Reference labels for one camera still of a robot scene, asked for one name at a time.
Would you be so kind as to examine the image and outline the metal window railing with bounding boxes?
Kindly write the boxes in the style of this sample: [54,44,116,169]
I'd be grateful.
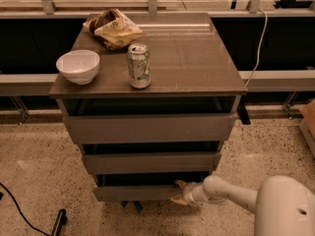
[0,0,315,97]

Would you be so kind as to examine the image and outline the grey drawer cabinet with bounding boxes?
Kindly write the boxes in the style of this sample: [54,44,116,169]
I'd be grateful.
[48,12,252,204]

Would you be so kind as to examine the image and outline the black floor cable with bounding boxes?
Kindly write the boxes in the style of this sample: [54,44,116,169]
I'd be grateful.
[0,181,51,236]

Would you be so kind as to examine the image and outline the white ceramic bowl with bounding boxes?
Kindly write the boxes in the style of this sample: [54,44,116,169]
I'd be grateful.
[56,49,100,85]

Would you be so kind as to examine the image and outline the black floor object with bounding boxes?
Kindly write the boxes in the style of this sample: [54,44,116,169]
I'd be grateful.
[51,208,67,236]

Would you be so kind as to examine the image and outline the white hanging cable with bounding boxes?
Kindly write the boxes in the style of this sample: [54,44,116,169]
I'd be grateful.
[244,7,269,88]

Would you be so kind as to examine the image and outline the green soda can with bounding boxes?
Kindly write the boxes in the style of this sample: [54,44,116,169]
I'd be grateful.
[127,43,151,89]

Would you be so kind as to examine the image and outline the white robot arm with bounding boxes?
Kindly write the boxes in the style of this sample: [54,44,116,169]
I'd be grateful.
[171,175,315,236]

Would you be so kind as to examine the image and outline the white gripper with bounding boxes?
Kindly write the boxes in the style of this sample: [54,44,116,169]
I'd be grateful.
[171,180,205,206]

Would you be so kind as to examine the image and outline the grey drawer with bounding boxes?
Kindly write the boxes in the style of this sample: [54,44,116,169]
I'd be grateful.
[64,114,237,144]
[92,172,211,203]
[82,152,221,174]

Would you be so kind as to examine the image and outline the cardboard box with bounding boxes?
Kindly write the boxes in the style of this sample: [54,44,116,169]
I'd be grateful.
[299,100,315,157]

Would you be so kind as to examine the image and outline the crumpled chip bag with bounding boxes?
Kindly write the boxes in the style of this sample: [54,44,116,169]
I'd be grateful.
[83,9,145,50]

